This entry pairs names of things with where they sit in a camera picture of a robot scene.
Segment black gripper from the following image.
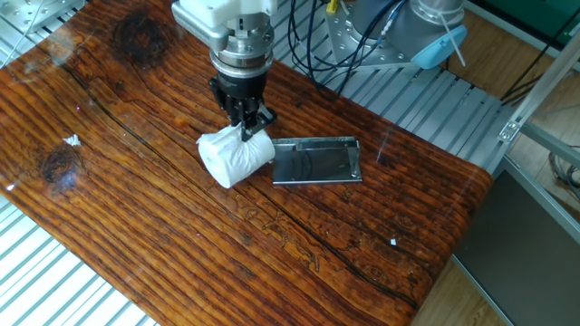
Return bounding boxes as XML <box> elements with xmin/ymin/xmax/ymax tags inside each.
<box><xmin>208</xmin><ymin>72</ymin><xmax>278</xmax><ymax>143</ymax></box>

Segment white paper roll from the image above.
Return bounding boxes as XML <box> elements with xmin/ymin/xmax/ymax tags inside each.
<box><xmin>196</xmin><ymin>122</ymin><xmax>276</xmax><ymax>190</ymax></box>

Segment flat metal plate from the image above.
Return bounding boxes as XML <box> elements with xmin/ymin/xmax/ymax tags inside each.
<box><xmin>270</xmin><ymin>136</ymin><xmax>363</xmax><ymax>187</ymax></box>

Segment wood-grain table mat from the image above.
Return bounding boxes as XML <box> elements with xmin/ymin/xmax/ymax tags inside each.
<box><xmin>0</xmin><ymin>0</ymin><xmax>494</xmax><ymax>326</ymax></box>

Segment white zip tie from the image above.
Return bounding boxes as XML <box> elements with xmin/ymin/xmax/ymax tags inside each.
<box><xmin>437</xmin><ymin>13</ymin><xmax>467</xmax><ymax>68</ymax></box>

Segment perforated silver metal plate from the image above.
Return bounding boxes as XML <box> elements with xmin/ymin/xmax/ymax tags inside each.
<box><xmin>0</xmin><ymin>0</ymin><xmax>86</xmax><ymax>34</ymax></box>

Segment dark grey panel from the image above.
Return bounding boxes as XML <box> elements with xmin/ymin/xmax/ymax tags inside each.
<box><xmin>451</xmin><ymin>156</ymin><xmax>580</xmax><ymax>326</ymax></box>

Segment black cable bundle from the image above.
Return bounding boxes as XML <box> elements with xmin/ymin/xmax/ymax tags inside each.
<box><xmin>287</xmin><ymin>0</ymin><xmax>407</xmax><ymax>103</ymax></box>

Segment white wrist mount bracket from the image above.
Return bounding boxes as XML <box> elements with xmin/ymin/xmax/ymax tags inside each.
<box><xmin>170</xmin><ymin>0</ymin><xmax>278</xmax><ymax>51</ymax></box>

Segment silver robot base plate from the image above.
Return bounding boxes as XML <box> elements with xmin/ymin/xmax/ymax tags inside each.
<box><xmin>324</xmin><ymin>4</ymin><xmax>422</xmax><ymax>72</ymax></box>

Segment thin white cable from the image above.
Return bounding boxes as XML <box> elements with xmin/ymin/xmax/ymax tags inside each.
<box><xmin>0</xmin><ymin>0</ymin><xmax>49</xmax><ymax>69</ymax></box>

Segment silver corner bracket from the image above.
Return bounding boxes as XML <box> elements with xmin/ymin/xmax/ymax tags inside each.
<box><xmin>497</xmin><ymin>118</ymin><xmax>522</xmax><ymax>145</ymax></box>

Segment black floor cables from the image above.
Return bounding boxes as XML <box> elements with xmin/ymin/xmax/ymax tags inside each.
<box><xmin>500</xmin><ymin>17</ymin><xmax>580</xmax><ymax>108</ymax></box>

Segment aluminium frame post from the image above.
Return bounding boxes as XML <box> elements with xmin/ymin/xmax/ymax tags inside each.
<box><xmin>498</xmin><ymin>38</ymin><xmax>580</xmax><ymax>144</ymax></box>

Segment horizontal aluminium frame beam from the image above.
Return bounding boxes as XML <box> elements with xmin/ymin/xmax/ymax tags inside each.
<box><xmin>519</xmin><ymin>120</ymin><xmax>580</xmax><ymax>169</ymax></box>

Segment coiled grey cables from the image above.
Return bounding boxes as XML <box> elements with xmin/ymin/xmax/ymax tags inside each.
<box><xmin>547</xmin><ymin>147</ymin><xmax>580</xmax><ymax>203</ymax></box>

